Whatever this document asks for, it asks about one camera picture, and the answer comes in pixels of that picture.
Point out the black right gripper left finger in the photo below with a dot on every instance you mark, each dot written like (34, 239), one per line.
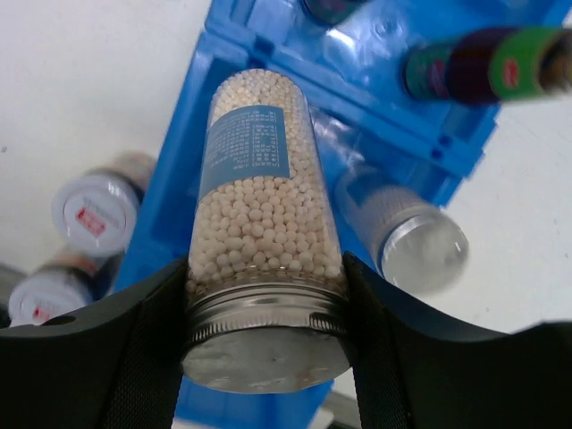
(112, 364)

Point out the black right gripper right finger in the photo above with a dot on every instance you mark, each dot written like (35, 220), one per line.
(417, 367)

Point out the silver blue shaker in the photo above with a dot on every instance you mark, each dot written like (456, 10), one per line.
(414, 245)
(267, 294)

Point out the sauce bottle yellow cap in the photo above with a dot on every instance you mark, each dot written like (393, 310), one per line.
(332, 12)
(491, 65)

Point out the blue near storage bin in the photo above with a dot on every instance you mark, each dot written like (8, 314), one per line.
(205, 406)

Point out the blue storage bin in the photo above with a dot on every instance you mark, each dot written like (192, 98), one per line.
(164, 225)
(359, 62)
(205, 406)

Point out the blue middle storage bin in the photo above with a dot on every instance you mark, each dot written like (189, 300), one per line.
(164, 225)

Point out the blue far storage bin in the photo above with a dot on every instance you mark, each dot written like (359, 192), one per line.
(359, 62)

